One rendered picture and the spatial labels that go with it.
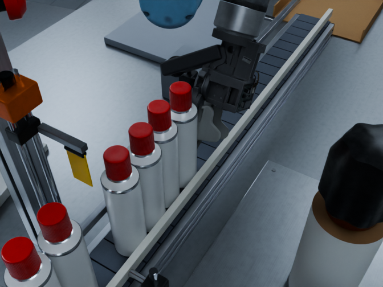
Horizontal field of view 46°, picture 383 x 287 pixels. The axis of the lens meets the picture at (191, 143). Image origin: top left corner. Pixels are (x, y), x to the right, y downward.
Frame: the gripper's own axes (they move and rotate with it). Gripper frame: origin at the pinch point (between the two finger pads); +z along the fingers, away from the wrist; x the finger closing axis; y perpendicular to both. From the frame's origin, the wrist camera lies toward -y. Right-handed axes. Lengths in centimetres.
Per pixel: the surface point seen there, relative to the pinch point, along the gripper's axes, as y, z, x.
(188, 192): 4.5, 5.8, -6.2
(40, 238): -1.0, 6.3, -33.2
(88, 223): -2.7, 9.4, -21.9
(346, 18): 6, -29, 71
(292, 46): 0.7, -18.6, 43.3
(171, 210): 4.2, 8.1, -10.2
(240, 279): 18.1, 12.6, -11.1
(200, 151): -0.3, 2.8, 6.0
